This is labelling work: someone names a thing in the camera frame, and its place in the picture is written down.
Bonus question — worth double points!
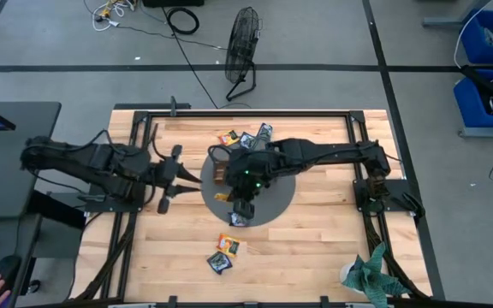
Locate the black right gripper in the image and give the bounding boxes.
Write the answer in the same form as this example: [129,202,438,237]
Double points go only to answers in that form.
[224,153,273,220]

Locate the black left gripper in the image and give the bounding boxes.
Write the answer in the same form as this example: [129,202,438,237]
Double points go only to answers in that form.
[150,144,203,215]

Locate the wooden tea organizer box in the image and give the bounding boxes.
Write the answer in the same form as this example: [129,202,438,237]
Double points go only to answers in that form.
[211,158,230,186]

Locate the orange tea packet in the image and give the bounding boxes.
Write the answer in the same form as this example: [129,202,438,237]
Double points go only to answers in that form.
[216,233,241,258]
[217,129,241,148]

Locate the dark blue tea packet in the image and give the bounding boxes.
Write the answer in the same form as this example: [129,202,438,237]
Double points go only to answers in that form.
[228,212,250,228]
[205,251,234,275]
[237,132,259,151]
[256,122,274,142]

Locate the grey round mat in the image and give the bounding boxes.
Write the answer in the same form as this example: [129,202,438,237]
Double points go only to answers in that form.
[199,139,297,227]

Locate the wooden top table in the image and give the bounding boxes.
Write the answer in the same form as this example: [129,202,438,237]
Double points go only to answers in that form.
[84,110,419,300]

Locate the black desk foot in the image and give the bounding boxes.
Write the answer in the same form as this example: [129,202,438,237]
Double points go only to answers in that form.
[27,190,87,231]

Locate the black floor fan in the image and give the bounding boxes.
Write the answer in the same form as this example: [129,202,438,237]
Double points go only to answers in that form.
[223,6,264,103]

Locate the green artificial plant white pot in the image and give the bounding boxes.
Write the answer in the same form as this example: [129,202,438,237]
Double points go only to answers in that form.
[340,242,413,308]

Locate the black box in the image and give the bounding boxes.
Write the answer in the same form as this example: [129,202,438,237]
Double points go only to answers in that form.
[142,0,205,8]

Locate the black computer mouse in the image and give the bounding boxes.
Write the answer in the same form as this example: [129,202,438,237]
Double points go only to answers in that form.
[0,255,22,296]

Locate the blue storage bin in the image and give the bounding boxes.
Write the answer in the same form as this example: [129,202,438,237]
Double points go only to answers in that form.
[460,9,493,65]
[453,69,493,129]

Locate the grey platform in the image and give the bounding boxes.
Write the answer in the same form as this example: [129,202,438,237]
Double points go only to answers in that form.
[458,121,493,139]

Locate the grey metal stand base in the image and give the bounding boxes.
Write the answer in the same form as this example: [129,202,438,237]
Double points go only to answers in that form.
[421,0,483,29]

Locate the black bar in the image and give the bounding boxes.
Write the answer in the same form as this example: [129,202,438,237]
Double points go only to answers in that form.
[460,63,493,110]

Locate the black cable bundle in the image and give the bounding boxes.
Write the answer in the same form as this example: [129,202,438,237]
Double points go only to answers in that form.
[74,212,139,300]
[364,212,428,299]

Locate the long black floor cable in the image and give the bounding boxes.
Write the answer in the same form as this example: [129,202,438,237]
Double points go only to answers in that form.
[167,12,220,110]

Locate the thin black floor cable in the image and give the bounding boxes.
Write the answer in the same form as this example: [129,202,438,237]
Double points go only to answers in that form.
[116,23,229,51]

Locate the coiled black cable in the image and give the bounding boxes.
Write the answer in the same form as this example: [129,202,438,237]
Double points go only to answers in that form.
[165,7,201,36]

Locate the white cable bundle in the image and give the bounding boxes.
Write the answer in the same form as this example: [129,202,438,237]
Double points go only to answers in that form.
[91,0,139,33]

